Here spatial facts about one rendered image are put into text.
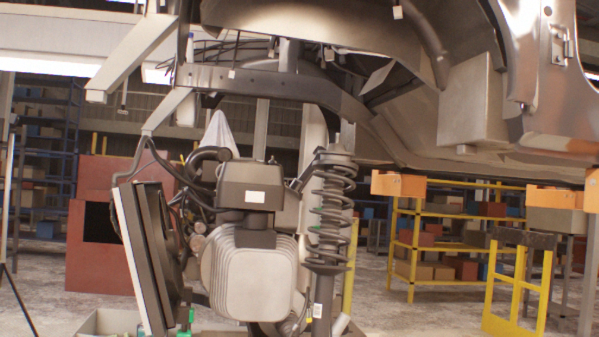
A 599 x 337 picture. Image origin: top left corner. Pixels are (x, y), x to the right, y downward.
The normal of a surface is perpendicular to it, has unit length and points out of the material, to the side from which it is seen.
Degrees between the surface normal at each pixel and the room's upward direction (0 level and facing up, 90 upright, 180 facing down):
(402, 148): 94
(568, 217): 90
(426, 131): 103
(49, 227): 90
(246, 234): 90
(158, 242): 81
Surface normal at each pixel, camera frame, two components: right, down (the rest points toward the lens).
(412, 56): 0.33, 0.00
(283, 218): 0.55, 0.02
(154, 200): -0.04, -0.80
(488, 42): -0.93, 0.32
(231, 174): 0.22, -0.20
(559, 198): -0.97, -0.08
